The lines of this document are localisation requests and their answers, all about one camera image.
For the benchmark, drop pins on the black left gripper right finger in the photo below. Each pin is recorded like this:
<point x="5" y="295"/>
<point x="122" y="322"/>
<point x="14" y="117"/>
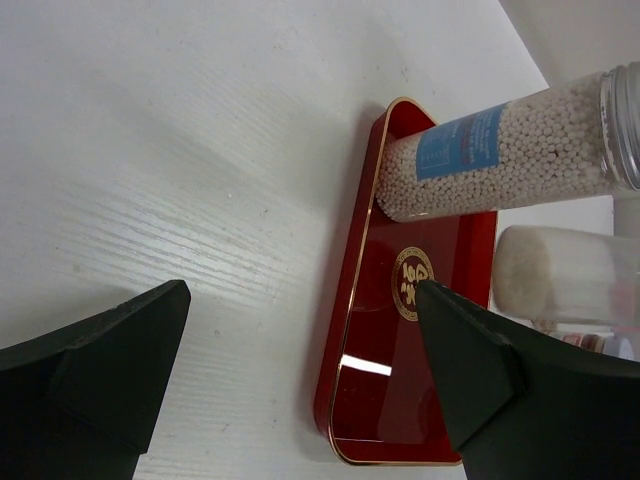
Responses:
<point x="519" y="404"/>

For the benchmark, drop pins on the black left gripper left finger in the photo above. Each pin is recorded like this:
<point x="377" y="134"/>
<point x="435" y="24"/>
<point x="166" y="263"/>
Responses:
<point x="82" y="401"/>

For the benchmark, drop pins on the yellow-lid spice bottle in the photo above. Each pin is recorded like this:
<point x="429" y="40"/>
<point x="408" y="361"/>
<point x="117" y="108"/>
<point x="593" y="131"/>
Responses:
<point x="566" y="276"/>

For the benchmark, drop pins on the silver-lid white peppercorn bottle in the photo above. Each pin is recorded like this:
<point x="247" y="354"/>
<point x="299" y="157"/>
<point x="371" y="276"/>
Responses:
<point x="577" y="140"/>

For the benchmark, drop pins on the red lacquer tray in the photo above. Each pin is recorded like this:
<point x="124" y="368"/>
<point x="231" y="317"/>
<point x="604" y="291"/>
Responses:
<point x="375" y="399"/>

